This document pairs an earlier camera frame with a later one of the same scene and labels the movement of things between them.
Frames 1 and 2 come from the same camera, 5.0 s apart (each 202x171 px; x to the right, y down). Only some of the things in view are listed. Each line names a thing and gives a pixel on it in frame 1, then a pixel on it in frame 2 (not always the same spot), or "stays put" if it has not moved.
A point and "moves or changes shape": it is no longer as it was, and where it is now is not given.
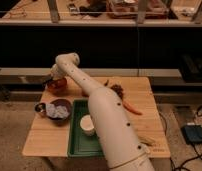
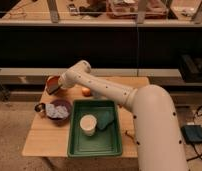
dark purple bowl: (60, 102) stays put
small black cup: (41, 107) stays put
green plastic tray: (80, 143) stays put
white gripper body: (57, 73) -> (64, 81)
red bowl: (57, 87) moves or changes shape
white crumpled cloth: (56, 111) stays put
